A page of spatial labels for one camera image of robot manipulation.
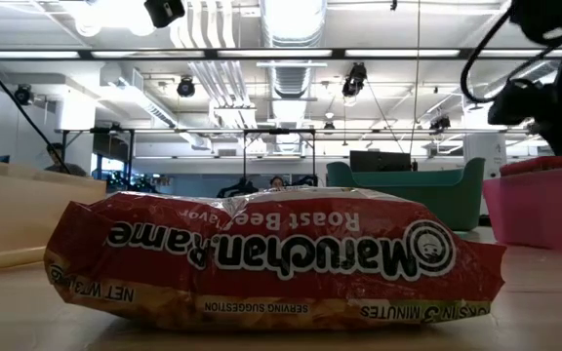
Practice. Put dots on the orange plastic tray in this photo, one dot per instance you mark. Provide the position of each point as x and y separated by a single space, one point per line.
17 214

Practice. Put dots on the white rectangular ceiling duct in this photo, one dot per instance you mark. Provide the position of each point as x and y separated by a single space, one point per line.
130 83

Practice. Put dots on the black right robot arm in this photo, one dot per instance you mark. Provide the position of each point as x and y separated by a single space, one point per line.
549 17

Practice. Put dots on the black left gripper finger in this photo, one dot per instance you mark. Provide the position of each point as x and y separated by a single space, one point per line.
164 12

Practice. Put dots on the silver round ventilation duct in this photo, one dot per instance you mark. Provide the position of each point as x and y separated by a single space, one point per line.
291 83

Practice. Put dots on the black ceiling spotlight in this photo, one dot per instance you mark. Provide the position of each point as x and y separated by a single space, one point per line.
186 88
23 95
354 80
329 127
440 123

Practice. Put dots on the green plastic bin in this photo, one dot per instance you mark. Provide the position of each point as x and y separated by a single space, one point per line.
432 200

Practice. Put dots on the black aluminium rig frame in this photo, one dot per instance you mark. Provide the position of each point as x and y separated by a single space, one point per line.
261 53

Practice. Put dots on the person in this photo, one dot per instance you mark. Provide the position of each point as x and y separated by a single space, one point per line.
56 155
277 183

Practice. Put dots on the black monitor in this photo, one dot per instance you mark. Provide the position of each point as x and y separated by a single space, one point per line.
378 161

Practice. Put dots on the white pillar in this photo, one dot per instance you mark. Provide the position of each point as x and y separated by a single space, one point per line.
486 151

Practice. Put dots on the black background robot arm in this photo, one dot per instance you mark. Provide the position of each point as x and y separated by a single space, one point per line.
305 181
239 187

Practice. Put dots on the black background workstation frame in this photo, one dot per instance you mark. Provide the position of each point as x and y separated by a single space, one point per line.
131 156
245 156

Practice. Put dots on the pink plastic tray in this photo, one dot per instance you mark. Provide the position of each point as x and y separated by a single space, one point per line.
539 214

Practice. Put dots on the red box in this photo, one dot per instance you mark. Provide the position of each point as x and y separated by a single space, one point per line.
539 165

